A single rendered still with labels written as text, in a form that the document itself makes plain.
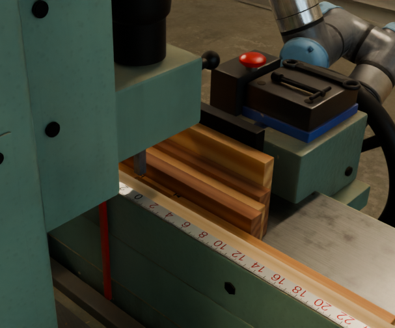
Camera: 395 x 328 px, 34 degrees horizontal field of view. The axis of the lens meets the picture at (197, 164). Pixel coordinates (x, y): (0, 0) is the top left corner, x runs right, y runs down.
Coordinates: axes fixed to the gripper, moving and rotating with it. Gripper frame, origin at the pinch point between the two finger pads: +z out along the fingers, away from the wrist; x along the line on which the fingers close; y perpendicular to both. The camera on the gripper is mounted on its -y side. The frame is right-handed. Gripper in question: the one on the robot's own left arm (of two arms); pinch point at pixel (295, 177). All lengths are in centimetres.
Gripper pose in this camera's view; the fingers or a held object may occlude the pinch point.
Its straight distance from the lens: 107.5
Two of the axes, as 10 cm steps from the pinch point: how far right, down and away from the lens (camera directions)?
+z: -5.9, 7.6, -2.9
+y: 3.2, 5.5, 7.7
